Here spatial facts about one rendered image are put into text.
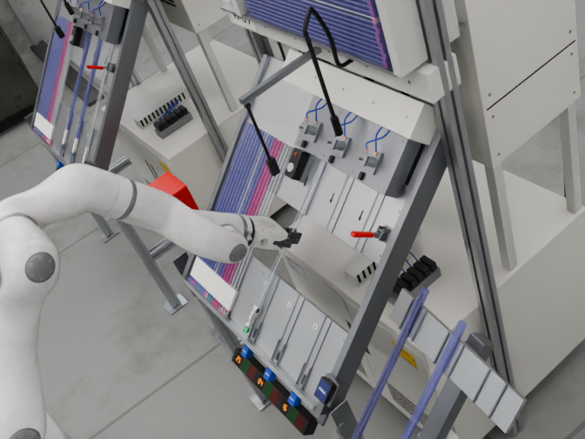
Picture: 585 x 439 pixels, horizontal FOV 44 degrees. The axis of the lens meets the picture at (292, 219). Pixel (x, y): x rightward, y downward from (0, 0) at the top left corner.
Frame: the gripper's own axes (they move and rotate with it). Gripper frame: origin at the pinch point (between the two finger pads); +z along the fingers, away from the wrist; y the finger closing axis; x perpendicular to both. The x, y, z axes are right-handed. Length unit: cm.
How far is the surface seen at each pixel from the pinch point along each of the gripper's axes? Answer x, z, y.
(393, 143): -35.0, -3.7, -22.2
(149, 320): 98, 44, 106
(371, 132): -34.3, -3.6, -14.7
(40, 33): 60, 104, 460
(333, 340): 13.3, -0.3, -26.9
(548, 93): -56, 33, -29
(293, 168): -16.1, -2.7, 5.6
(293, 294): 12.2, 0.1, -8.9
